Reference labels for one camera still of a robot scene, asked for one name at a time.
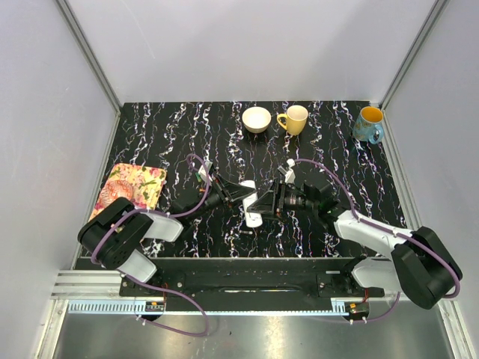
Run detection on white remote control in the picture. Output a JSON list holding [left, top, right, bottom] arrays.
[[242, 191, 263, 228]]

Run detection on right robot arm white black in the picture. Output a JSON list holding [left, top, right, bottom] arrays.
[[246, 180, 463, 310]]

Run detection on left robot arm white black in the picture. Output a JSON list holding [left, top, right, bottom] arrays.
[[77, 175, 256, 283]]

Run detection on cream ceramic bowl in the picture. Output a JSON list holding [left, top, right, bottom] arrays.
[[242, 106, 271, 134]]

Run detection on floral rectangular tray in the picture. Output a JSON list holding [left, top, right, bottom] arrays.
[[89, 163, 167, 220]]

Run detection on yellow mug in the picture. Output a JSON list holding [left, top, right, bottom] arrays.
[[276, 105, 308, 135]]

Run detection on blue floral mug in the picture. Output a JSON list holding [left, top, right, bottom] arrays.
[[353, 106, 384, 144]]

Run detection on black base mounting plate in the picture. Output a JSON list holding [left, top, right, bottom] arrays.
[[119, 271, 386, 300]]

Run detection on red patterned glass bowl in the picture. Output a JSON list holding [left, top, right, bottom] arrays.
[[99, 179, 133, 207]]

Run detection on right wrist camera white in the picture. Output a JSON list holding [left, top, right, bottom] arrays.
[[278, 159, 296, 184]]

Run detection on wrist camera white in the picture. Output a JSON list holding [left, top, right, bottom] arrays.
[[278, 159, 296, 184], [198, 161, 213, 182]]

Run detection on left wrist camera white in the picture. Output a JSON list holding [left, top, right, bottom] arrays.
[[198, 161, 213, 182]]

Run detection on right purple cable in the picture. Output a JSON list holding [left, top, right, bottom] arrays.
[[293, 159, 462, 325]]

